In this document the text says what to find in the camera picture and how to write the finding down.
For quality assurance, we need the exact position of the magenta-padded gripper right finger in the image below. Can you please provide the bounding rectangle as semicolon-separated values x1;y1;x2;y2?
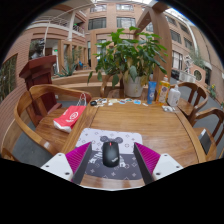
133;142;184;185

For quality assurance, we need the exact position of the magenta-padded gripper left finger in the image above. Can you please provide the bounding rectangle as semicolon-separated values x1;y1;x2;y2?
40;142;94;185

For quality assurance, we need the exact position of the black computer mouse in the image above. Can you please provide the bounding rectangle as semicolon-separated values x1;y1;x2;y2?
101;141;120;168

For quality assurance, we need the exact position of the grey cartoon print mouse pad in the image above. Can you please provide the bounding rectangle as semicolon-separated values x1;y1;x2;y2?
74;127;144;181

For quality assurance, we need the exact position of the wooden armchair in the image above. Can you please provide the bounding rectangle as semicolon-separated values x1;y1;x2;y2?
0;147;18;162
99;74;125;100
176;81;210;118
190;107;224;162
13;83;93;156

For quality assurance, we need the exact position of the small white packet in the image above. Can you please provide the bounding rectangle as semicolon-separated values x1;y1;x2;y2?
162;105;176;114

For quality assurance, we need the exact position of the blue tube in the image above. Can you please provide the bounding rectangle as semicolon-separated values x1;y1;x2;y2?
146;80;158;105

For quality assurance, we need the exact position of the white pump bottle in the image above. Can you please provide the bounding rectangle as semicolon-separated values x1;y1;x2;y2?
167;84;182;108

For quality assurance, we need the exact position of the yellow liquid bottle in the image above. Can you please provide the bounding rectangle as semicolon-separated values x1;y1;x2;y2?
156;74;171;106

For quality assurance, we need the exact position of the dark red wooden lectern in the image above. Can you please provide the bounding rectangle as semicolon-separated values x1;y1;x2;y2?
18;54;63;128

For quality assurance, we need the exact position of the white sculpture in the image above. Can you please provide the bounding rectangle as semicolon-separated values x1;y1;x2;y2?
183;54;196;75

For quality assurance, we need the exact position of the green potted plant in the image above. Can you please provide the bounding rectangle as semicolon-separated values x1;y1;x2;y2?
87;26;169;99

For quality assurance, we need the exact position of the dark bust statue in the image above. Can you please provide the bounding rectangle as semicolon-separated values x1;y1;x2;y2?
29;38;47;61

